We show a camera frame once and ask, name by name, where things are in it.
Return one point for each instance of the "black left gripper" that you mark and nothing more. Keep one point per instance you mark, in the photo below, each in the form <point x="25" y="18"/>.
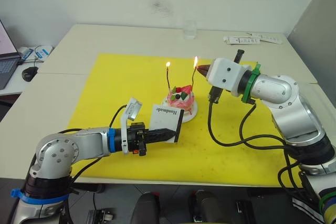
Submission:
<point x="136" y="136"/>

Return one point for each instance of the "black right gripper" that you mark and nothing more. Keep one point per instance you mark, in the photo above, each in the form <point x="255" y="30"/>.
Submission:
<point x="215" y="94"/>

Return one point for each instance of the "white Handmade matchbox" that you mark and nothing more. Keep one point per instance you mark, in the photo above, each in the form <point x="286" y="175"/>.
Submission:
<point x="165" y="119"/>

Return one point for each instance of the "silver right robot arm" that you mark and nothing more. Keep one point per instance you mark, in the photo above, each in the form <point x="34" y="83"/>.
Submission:
<point x="291" y="108"/>

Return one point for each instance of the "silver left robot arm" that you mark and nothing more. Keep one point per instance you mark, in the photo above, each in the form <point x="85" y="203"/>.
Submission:
<point x="86" y="142"/>

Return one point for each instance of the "white cake plate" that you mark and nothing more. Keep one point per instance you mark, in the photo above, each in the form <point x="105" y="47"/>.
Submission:
<point x="189" y="115"/>

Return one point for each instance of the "pink fruit-topped cake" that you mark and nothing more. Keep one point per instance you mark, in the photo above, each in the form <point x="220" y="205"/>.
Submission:
<point x="181" y="96"/>

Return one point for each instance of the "thin dark lit candle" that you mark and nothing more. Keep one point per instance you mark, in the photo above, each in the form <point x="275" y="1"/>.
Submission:
<point x="193" y="77"/>
<point x="167" y="78"/>

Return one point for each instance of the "clear glass of water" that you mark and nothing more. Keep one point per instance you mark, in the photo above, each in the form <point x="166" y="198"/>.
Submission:
<point x="189" y="30"/>

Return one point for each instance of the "green zip tie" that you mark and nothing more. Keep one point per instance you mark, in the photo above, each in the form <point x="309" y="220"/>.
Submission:
<point x="250" y="85"/>

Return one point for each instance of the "blue wrist band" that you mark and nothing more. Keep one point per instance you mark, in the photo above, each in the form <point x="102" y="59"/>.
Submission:
<point x="112" y="140"/>

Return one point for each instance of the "yellow table mat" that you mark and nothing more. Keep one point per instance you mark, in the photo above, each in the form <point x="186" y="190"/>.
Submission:
<point x="118" y="82"/>

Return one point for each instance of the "dark rounded shape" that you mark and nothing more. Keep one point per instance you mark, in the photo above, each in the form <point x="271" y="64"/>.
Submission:
<point x="145" y="208"/>
<point x="206" y="207"/>

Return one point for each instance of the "grey partition panel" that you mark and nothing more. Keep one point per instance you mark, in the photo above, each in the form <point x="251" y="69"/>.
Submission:
<point x="315" y="24"/>

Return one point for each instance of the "blue zip tie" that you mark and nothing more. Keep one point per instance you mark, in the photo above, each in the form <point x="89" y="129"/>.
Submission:
<point x="39" y="200"/>

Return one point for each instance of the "blue and white badge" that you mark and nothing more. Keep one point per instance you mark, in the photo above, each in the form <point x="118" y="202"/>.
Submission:
<point x="43" y="51"/>

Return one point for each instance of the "black computer mouse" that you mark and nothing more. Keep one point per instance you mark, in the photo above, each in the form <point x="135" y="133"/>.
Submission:
<point x="29" y="73"/>

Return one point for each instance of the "white side desk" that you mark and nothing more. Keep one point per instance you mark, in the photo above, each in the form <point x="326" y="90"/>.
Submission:
<point x="15" y="85"/>

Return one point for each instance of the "grey laptop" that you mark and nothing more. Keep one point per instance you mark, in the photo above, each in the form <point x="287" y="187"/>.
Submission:
<point x="6" y="58"/>

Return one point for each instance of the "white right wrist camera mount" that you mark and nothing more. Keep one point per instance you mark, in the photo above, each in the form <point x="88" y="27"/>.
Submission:
<point x="225" y="75"/>

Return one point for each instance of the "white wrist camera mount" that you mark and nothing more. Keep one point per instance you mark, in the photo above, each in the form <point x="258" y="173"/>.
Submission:
<point x="225" y="75"/>
<point x="132" y="108"/>

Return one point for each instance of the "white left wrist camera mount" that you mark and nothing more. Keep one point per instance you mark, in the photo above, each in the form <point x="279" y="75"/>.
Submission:
<point x="132" y="108"/>

